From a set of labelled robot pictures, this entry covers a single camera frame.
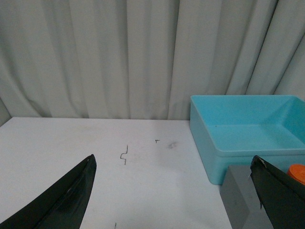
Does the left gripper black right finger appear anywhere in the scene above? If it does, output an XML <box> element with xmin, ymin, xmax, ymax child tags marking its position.
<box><xmin>250</xmin><ymin>155</ymin><xmax>305</xmax><ymax>229</ymax></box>

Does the light blue plastic box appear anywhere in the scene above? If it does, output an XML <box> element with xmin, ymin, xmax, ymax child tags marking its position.
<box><xmin>190</xmin><ymin>95</ymin><xmax>305</xmax><ymax>185</ymax></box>

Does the gray block with round recess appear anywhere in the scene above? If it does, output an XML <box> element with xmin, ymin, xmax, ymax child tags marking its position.
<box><xmin>220</xmin><ymin>166</ymin><xmax>273</xmax><ymax>229</ymax></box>

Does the orange cylindrical part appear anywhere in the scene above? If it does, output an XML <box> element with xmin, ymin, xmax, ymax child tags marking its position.
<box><xmin>287</xmin><ymin>164</ymin><xmax>305</xmax><ymax>185</ymax></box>

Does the white pleated curtain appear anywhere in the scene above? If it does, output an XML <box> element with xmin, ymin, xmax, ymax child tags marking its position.
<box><xmin>0</xmin><ymin>0</ymin><xmax>305</xmax><ymax>124</ymax></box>

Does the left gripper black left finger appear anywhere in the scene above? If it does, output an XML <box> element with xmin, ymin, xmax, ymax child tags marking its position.
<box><xmin>0</xmin><ymin>155</ymin><xmax>97</xmax><ymax>229</ymax></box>

